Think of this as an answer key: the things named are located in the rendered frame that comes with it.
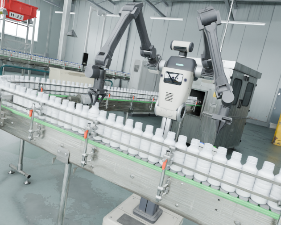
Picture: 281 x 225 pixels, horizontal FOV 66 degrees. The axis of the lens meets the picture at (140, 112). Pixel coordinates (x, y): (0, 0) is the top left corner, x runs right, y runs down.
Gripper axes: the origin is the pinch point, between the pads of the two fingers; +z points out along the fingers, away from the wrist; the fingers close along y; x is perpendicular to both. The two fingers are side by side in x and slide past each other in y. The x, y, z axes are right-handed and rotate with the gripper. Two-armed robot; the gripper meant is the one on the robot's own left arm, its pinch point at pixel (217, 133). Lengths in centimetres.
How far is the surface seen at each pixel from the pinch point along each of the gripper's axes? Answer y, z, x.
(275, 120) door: 134, -341, 1128
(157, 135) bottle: -24.1, 11.9, -18.6
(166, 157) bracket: -14.5, 20.2, -25.2
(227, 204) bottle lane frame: 13.1, 29.6, -15.5
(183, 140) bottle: -11.1, 10.3, -18.6
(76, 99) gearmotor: -170, -8, 78
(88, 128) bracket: -59, 20, -25
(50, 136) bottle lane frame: -92, 33, -14
